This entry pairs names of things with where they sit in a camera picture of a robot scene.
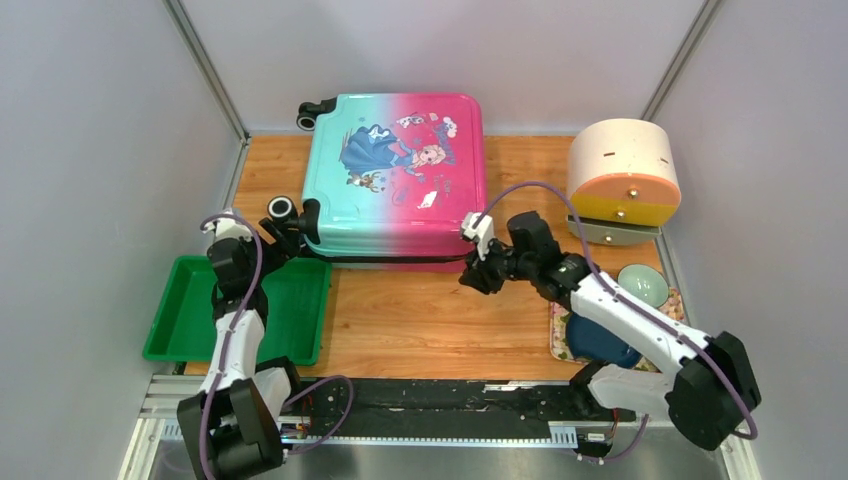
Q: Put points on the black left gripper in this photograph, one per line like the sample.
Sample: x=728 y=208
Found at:
x=285 y=247

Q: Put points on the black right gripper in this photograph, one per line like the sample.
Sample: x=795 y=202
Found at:
x=477 y=274

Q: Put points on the green plastic tray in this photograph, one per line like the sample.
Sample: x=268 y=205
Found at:
x=183 y=328

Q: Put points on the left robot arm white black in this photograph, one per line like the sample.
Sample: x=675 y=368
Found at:
x=229 y=426

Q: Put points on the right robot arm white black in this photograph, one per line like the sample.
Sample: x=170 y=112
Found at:
x=704 y=385

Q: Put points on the floral pattern tray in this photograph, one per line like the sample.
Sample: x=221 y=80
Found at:
x=558 y=317

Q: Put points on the dark blue plate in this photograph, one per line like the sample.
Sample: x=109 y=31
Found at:
x=589 y=340

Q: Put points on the light green saucer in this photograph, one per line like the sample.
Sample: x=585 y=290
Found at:
x=646 y=283

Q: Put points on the round pastel drawer cabinet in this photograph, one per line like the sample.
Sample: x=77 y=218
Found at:
x=622 y=182

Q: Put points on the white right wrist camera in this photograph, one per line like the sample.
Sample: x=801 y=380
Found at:
x=478 y=229

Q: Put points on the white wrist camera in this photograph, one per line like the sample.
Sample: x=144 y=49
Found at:
x=478 y=229
x=227 y=225

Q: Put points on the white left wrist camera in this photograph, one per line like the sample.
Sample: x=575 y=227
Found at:
x=227 y=225

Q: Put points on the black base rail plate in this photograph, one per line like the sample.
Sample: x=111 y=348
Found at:
x=417 y=410

